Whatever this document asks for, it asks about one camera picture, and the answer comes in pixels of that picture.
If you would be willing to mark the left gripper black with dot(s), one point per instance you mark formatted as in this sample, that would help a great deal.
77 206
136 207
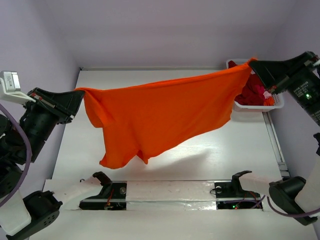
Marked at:
66 103

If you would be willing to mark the metal rail at table edge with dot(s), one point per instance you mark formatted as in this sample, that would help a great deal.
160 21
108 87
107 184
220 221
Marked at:
276 146

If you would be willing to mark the pink cloth in basket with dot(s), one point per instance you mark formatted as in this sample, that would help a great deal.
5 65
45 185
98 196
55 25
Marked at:
262 93

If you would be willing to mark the dark red t shirt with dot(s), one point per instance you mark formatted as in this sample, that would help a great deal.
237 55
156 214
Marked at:
249 96

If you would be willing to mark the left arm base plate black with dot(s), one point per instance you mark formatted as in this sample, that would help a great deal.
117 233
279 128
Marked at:
111 198

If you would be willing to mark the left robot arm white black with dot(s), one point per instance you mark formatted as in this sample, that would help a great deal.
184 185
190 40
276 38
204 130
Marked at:
26 209

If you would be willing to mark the orange t shirt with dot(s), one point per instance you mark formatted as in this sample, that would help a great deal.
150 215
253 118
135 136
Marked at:
146 120

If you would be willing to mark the small orange cloth in basket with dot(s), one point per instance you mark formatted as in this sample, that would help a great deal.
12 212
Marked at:
269 102

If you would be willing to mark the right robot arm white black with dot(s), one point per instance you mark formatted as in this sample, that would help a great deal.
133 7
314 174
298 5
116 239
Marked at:
297 198

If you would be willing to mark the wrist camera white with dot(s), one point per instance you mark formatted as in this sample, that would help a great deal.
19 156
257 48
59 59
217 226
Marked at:
10 89
315 62

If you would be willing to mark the white plastic basket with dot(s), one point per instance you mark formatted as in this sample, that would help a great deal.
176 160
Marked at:
277 98

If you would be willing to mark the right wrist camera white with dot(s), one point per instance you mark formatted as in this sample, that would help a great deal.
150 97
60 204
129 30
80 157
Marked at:
315 62

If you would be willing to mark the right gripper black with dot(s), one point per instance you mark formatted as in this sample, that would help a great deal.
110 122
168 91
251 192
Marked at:
286 78

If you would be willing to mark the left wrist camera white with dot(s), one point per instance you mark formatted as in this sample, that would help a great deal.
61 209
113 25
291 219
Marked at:
10 89

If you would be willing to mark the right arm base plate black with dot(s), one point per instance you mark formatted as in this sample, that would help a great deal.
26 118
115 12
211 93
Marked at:
230 196

